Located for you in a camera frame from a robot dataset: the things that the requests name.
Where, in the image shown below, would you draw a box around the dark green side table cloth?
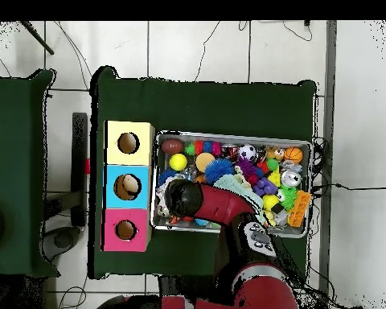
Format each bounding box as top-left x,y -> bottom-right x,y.
0,68 -> 60,278

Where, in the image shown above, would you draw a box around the black cable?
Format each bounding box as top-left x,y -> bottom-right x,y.
311,182 -> 386,192

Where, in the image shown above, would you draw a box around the green spiky toy with eyes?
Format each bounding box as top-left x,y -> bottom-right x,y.
277,185 -> 298,210

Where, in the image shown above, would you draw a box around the large blue spiky ball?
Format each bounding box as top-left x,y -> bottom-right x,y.
204,158 -> 235,185

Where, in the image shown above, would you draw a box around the orange plastic toy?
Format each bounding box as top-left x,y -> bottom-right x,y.
287,190 -> 311,229

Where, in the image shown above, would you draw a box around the light blue knitted cloth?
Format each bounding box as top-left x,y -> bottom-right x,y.
213,174 -> 265,224

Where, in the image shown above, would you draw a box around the purple plastic block toy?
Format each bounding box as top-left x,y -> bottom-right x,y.
252,176 -> 278,197

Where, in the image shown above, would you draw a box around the small blue spiky ball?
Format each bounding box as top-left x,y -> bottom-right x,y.
157,169 -> 179,187

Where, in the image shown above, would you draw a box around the brown toy football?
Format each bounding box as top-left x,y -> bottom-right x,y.
160,138 -> 184,155

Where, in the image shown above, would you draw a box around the shallow clear mesh bin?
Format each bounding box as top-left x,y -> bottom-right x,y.
150,130 -> 313,239

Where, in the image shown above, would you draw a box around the black and white soccer ball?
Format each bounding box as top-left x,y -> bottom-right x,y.
237,143 -> 257,163

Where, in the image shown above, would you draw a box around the yellow ball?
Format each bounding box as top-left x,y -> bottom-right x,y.
169,153 -> 188,171

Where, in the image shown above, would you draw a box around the black panel stand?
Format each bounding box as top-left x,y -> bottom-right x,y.
71,111 -> 89,228

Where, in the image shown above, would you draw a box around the black tripod leg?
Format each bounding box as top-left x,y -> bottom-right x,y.
18,20 -> 55,56

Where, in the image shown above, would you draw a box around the orange toy basketball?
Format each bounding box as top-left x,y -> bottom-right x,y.
283,146 -> 304,164

